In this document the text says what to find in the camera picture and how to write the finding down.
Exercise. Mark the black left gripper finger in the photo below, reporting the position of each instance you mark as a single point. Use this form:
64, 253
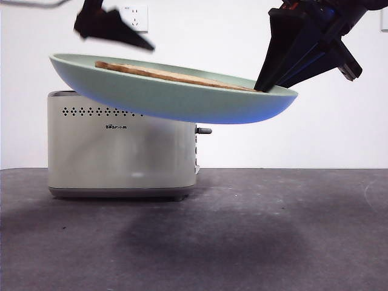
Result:
112, 27

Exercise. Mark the white wall power socket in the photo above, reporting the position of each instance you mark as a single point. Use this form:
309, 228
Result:
138, 16

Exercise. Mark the grey toaster lever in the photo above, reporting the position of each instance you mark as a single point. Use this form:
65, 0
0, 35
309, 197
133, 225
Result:
204, 130

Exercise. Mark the white wall switch plate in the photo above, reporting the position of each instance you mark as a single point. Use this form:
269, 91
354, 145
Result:
384, 22

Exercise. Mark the cream toaster with steel top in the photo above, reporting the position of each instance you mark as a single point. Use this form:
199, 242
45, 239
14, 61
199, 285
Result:
121, 157

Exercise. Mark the brown toasted bread slice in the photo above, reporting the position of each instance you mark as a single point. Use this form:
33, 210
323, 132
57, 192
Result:
182, 77

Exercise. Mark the pale green round plate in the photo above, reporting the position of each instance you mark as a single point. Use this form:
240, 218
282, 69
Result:
169, 103

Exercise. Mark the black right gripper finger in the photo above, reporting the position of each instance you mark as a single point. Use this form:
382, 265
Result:
309, 57
280, 39

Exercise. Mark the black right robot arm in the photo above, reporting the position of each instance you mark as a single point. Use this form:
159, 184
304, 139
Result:
369, 4

